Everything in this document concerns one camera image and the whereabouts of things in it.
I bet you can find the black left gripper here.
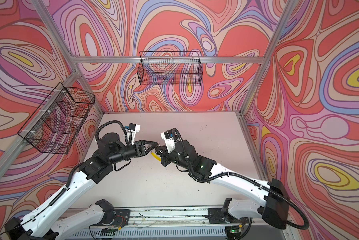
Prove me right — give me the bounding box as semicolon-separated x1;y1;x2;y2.
108;141;158;166

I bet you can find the large keyring with yellow sleeve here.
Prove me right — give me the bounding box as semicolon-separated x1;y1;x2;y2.
151;152;161;162

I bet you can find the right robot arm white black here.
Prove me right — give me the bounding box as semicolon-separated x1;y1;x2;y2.
155;128;309;230

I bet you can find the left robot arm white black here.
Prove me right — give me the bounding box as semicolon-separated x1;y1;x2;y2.
4;120;158;240

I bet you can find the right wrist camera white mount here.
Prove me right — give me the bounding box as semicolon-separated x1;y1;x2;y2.
160;130;175;154

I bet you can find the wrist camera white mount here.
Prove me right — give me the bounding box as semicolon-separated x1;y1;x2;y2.
124;123;140;145
160;130;175;154

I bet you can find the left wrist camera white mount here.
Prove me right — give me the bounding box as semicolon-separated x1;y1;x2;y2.
124;123;140;145

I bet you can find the black wire basket back wall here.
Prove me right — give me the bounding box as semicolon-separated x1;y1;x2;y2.
137;50;203;86

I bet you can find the black wire basket wall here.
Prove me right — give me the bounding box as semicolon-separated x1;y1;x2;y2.
17;83;95;155
137;50;203;86

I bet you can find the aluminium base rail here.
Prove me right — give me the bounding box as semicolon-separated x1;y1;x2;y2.
51;206;296;240

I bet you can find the black wire basket left wall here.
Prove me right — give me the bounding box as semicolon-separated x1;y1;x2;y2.
17;83;95;155

